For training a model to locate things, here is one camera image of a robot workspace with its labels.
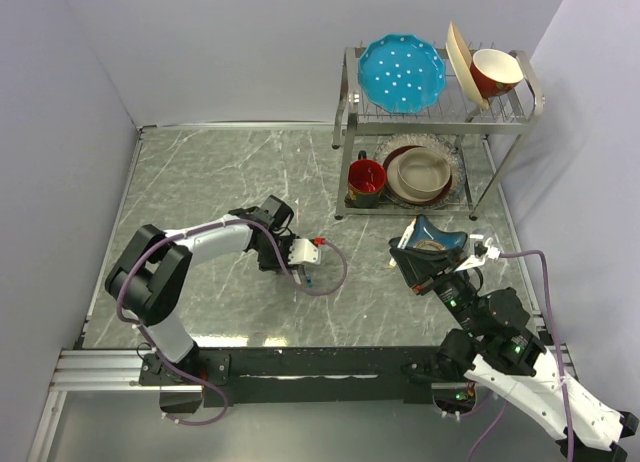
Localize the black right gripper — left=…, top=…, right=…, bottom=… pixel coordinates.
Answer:
left=388, top=243, right=482, bottom=335

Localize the white pen yellow tip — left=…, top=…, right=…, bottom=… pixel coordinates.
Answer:
left=389, top=218, right=417, bottom=269

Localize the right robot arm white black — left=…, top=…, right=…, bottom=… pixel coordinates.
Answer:
left=389, top=238, right=639, bottom=461

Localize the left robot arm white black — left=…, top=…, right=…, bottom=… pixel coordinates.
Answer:
left=105, top=195, right=296, bottom=384

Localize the small round patterned saucer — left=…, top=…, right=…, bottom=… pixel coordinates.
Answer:
left=414, top=240, right=447, bottom=252

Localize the blue star shaped dish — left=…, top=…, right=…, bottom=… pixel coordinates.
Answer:
left=404, top=214, right=468, bottom=251

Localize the dark red plate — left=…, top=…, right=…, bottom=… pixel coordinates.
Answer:
left=381, top=145, right=455, bottom=206

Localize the beige bowl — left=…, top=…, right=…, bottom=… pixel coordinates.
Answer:
left=387, top=146, right=453, bottom=199

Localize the red mug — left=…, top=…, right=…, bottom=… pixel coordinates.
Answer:
left=347, top=150, right=387, bottom=209

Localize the metal dish rack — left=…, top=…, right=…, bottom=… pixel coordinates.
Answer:
left=332, top=47, right=545, bottom=221

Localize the blue polka dot plate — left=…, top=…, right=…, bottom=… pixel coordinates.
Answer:
left=358, top=34, right=446, bottom=114

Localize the red white bowl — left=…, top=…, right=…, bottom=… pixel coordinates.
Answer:
left=470, top=49, right=524, bottom=98

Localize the cream plate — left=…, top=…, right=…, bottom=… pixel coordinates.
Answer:
left=445, top=21, right=489, bottom=110

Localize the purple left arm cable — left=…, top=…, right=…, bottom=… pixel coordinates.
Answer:
left=115, top=219, right=349, bottom=378

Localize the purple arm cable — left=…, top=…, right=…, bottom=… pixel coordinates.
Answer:
left=115, top=219, right=349, bottom=378
left=467, top=250, right=576, bottom=462

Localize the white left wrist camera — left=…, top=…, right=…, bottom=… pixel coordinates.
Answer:
left=288, top=238, right=322, bottom=285

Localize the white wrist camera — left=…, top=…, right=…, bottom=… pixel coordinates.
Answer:
left=455, top=229, right=501, bottom=272
left=288, top=238, right=322, bottom=285

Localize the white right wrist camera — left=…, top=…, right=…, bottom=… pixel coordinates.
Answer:
left=455, top=229, right=501, bottom=272

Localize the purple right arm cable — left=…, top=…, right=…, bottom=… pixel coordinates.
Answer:
left=467, top=250, right=576, bottom=462

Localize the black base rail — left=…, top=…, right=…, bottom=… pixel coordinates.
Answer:
left=139, top=346, right=465, bottom=413

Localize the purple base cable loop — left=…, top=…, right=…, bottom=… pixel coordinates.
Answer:
left=158, top=376, right=235, bottom=428

